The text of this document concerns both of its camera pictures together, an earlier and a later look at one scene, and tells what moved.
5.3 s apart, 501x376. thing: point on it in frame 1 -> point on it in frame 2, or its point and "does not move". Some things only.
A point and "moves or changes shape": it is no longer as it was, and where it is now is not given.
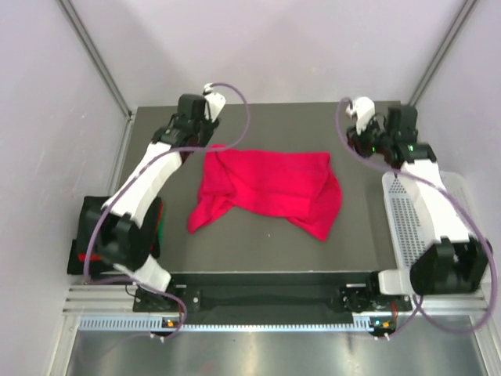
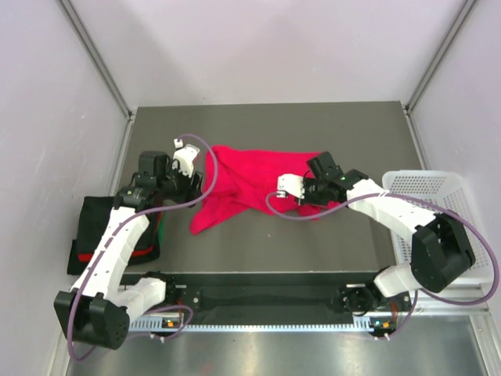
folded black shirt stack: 89,208 does not move
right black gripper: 355,140 -> 308,181
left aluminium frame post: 127,106 does not move
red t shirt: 300,186 moves or changes shape
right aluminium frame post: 445,46 does not move
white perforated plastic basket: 412,225 does not move
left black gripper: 210,128 -> 195,189
